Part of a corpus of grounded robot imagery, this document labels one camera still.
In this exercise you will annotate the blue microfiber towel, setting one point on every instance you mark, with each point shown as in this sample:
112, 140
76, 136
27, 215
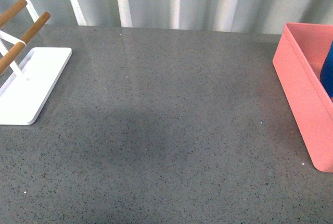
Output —
326, 75

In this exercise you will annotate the pink plastic storage box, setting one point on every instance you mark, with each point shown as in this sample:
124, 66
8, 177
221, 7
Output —
301, 52

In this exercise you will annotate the white towel rack stand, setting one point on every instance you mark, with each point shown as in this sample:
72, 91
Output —
27, 89

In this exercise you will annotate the lower wooden rack rod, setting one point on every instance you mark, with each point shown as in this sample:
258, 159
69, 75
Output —
10, 56

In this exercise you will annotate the wooden rack rod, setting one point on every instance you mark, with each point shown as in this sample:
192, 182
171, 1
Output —
12, 11
10, 56

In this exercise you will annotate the upper wooden rack rod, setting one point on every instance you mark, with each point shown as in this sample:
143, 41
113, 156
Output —
12, 11

